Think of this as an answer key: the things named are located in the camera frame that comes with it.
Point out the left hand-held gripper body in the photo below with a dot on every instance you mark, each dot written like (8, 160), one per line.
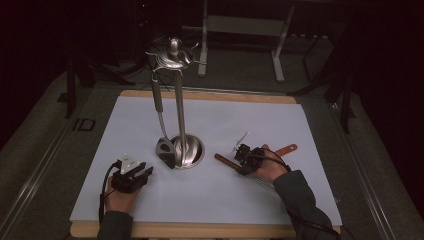
(126, 183)

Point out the wooden rice paddle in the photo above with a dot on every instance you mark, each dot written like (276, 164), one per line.
(286, 150)

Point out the white metal stand frame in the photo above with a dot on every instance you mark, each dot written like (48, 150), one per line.
(243, 25)

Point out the person's left hand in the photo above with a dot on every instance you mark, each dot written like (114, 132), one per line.
(121, 200)

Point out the steel utensil stand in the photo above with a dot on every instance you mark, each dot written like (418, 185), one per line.
(180, 113)

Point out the white paper table sheet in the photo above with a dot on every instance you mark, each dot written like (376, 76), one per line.
(200, 200)

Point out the black metal stand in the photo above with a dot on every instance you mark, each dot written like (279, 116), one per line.
(71, 86)
(345, 100)

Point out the person's right hand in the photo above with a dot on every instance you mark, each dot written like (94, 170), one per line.
(271, 166)

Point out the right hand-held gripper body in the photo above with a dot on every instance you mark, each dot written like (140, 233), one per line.
(255, 160)

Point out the steel spatula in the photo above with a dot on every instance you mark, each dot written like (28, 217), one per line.
(165, 151)

